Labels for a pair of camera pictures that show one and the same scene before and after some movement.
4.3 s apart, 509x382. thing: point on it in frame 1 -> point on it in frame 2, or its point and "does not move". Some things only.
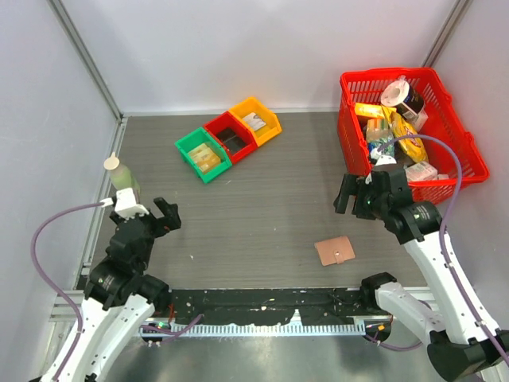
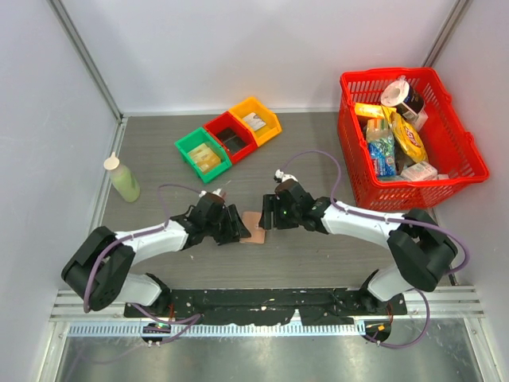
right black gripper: (358, 208) -> (271, 202)
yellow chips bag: (412, 147) does not move
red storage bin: (238, 138) does not move
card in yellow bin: (254, 121) does not move
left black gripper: (170, 220) -> (235, 227)
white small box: (421, 171) does not move
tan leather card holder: (335, 250) -> (251, 220)
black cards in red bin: (232, 140) does not move
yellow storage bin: (263, 123) does not move
